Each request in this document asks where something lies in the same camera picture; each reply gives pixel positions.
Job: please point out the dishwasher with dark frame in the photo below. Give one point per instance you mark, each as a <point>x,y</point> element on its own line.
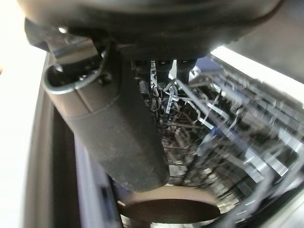
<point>40,152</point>

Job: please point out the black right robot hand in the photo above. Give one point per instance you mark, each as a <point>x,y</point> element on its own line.
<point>123,133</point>

